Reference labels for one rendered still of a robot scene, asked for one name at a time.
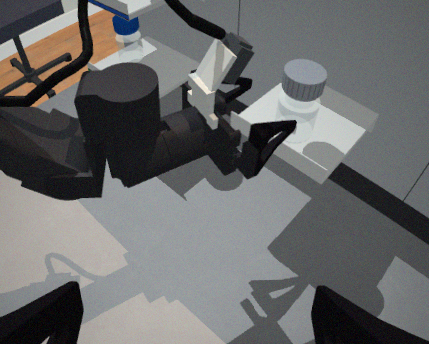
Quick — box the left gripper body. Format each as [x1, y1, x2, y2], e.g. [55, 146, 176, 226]
[161, 39, 259, 179]

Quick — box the white bottle with grey cap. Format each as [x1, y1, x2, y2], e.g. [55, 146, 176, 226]
[275, 59, 327, 144]

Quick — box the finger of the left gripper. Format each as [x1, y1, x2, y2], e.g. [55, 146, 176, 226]
[221, 77, 252, 103]
[248, 120, 297, 177]

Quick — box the clear glass bottle with blue cap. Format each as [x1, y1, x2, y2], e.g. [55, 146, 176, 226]
[112, 15, 144, 63]

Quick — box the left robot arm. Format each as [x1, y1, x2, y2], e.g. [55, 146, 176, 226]
[0, 32, 254, 200]

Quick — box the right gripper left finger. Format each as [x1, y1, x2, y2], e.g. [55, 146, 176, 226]
[0, 281, 84, 344]

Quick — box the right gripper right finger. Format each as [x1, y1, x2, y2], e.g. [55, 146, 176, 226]
[311, 285, 429, 344]

